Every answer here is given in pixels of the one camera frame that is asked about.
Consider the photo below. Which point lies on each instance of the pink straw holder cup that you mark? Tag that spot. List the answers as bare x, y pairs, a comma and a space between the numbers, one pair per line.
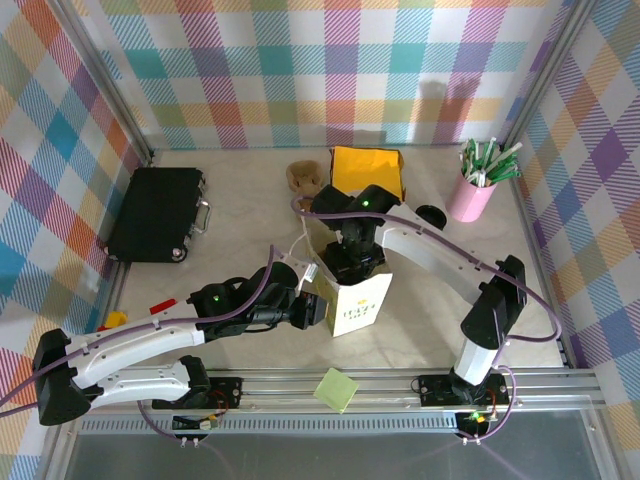
467, 200

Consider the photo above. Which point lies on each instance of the aluminium frame post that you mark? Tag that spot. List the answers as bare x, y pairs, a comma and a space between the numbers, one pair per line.
109, 80
546, 75

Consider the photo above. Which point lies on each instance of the black carry case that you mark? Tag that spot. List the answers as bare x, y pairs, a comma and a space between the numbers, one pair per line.
155, 215

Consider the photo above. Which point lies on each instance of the yellow paper napkin stack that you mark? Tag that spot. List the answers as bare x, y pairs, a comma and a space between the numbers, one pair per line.
365, 165

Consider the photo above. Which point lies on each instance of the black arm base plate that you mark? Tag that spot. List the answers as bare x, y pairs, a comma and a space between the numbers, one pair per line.
432, 390
227, 392

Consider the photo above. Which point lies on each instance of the black plastic cup lid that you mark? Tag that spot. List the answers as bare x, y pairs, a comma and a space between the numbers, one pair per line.
431, 216

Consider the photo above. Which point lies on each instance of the green white wrapped straw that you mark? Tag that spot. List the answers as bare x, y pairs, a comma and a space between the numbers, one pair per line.
470, 152
463, 160
510, 170
510, 152
482, 160
492, 150

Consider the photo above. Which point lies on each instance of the brown pulp cup carrier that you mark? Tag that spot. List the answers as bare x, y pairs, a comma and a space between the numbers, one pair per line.
302, 175

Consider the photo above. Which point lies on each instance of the green sticky note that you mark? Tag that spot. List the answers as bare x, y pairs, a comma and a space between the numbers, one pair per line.
337, 390

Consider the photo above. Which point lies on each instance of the yellow block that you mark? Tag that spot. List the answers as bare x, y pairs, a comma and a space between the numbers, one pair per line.
116, 318

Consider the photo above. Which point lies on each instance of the small controller board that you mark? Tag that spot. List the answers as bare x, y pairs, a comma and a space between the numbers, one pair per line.
475, 417
200, 424

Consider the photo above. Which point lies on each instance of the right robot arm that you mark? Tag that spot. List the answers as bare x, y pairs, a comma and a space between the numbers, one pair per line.
430, 245

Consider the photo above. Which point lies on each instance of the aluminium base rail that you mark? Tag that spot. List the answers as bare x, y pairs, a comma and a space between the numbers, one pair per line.
280, 395

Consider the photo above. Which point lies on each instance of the white paper takeout bag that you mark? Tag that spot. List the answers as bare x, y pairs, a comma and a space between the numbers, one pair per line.
360, 310

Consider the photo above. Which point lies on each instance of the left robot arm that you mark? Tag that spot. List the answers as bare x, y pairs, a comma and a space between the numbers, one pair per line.
140, 340

